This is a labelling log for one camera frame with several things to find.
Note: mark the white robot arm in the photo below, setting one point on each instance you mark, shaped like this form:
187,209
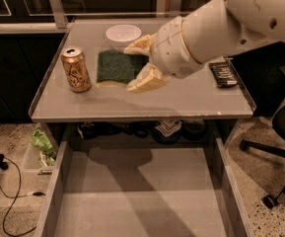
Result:
231,27

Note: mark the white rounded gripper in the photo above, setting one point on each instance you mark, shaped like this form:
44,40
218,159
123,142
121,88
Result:
171,47

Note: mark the gold soda can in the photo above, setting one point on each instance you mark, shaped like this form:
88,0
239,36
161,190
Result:
74,64

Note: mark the grey open top drawer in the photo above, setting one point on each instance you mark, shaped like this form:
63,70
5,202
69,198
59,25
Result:
124,187

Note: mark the white ceramic bowl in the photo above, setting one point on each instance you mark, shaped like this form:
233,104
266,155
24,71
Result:
123,33

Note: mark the black and white clutter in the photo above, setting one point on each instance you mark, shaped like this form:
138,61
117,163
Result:
162,131

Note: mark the metal window rail frame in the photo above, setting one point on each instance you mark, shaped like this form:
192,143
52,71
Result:
50,16

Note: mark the green and yellow sponge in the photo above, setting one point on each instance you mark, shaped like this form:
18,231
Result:
116,66

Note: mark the clear plastic bin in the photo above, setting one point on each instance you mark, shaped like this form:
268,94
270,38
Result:
31,163

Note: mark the green crumpled bag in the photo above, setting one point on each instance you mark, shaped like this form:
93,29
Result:
40,141

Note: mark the grey counter cabinet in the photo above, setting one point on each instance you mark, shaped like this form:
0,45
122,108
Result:
195,97

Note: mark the black snack packet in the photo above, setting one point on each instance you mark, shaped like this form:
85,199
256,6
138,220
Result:
223,74

